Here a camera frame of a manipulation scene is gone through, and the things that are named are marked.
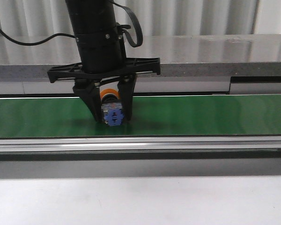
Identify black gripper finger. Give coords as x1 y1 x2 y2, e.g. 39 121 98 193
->
73 79 102 122
118 74 137 121

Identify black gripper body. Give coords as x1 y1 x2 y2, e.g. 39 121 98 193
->
47 57 161 86

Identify yellow mushroom push button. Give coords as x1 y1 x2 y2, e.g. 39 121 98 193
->
100 89 124 127

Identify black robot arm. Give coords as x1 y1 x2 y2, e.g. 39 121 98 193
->
48 0 161 126

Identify grey stone slab shelf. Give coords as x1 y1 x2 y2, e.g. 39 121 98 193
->
0 35 281 82

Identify white corrugated curtain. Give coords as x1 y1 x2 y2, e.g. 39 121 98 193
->
0 0 281 37

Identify green conveyor belt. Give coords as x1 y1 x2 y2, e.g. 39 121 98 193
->
0 95 281 138

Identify black flat ribbon cable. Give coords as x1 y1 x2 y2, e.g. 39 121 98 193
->
107 0 144 48

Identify grey conveyor back rail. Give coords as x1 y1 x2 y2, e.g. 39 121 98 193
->
0 76 281 95

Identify black thin cable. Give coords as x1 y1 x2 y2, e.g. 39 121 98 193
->
0 16 76 45

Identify aluminium conveyor front rail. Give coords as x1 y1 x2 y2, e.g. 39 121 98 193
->
0 135 281 154

